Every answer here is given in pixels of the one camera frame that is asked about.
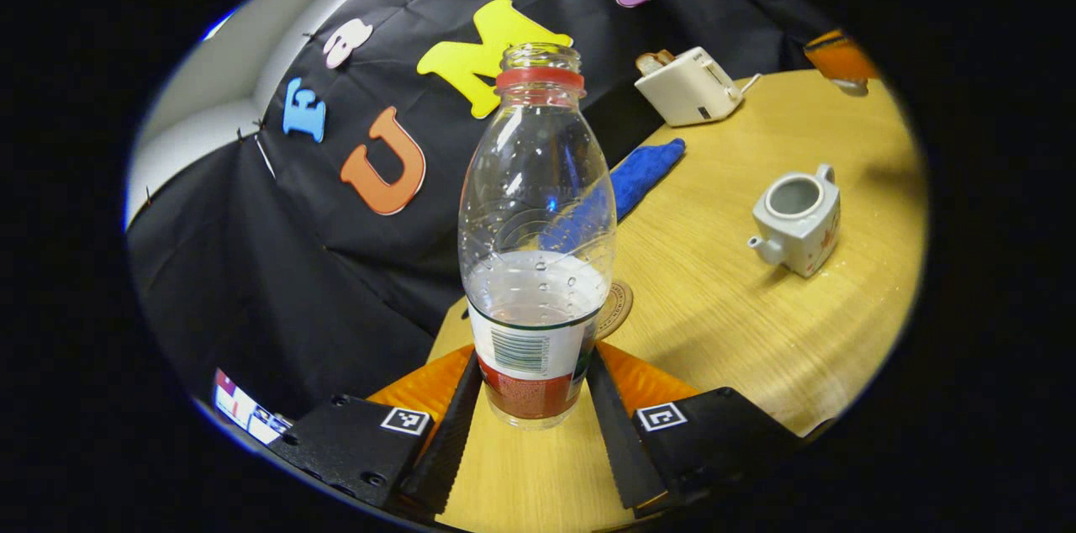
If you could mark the blue towel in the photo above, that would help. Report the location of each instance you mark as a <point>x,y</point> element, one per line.
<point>647,171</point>

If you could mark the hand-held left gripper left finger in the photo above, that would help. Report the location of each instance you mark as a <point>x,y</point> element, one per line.
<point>454,440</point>

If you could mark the black backdrop cloth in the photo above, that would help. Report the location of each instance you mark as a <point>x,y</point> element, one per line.
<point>294,281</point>

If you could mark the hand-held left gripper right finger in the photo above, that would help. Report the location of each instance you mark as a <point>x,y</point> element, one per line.
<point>618,440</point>

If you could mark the toast slices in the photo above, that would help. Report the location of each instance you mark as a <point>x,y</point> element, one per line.
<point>654,60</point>

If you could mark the round brown coaster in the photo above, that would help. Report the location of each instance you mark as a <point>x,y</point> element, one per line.
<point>618,310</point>

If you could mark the white ceramic teacup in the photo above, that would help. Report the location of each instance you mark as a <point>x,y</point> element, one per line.
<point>803,239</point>

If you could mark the white toaster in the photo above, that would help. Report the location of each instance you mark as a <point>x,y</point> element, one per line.
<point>689,87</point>

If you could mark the computer monitor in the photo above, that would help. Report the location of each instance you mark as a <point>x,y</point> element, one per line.
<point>244,411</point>

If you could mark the white teacup lid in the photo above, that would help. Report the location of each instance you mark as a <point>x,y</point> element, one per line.
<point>853,87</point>

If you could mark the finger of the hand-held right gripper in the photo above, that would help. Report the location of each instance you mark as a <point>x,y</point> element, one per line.
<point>841,60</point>

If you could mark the clear plastic water bottle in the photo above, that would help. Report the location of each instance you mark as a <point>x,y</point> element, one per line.
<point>534,306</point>

